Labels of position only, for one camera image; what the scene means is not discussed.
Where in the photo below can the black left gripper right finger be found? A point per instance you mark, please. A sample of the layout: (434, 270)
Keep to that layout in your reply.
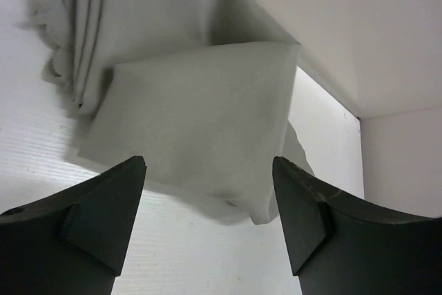
(338, 243)

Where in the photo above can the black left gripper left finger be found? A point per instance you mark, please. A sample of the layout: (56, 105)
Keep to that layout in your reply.
(74, 241)

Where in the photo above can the grey cloth napkin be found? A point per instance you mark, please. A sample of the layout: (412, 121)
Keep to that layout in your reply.
(201, 88)

